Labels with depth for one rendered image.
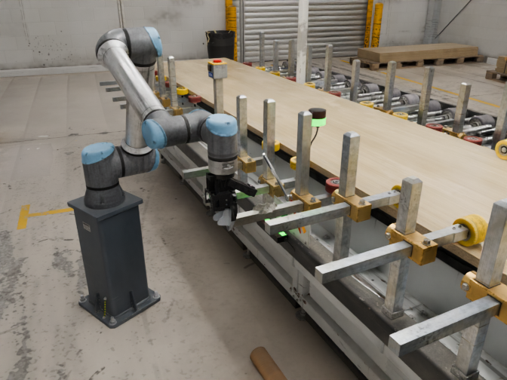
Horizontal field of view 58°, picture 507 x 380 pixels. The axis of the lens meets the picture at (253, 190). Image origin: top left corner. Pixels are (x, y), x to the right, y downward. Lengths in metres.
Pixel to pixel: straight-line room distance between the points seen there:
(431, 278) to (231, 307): 1.24
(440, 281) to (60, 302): 1.95
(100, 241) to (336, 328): 1.14
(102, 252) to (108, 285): 0.18
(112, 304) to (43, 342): 0.35
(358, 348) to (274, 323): 0.51
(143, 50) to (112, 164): 0.58
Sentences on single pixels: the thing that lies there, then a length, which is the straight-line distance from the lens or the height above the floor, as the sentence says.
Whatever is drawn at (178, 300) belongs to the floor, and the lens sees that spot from 2.58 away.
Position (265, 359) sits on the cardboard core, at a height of 0.08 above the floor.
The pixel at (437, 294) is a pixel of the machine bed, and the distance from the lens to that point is 1.55.
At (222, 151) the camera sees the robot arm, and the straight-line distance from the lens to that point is 1.36.
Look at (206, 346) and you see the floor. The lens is 2.29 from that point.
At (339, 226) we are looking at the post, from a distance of 1.47.
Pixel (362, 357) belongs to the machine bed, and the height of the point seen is 0.17.
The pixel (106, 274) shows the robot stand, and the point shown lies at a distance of 2.36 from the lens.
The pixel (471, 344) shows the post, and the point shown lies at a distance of 1.21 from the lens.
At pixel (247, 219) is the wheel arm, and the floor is 0.85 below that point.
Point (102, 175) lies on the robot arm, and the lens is 2.20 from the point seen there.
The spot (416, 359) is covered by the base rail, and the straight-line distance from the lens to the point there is 1.34.
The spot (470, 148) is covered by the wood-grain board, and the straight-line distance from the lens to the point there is 2.21.
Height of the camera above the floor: 1.56
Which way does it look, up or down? 24 degrees down
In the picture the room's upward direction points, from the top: straight up
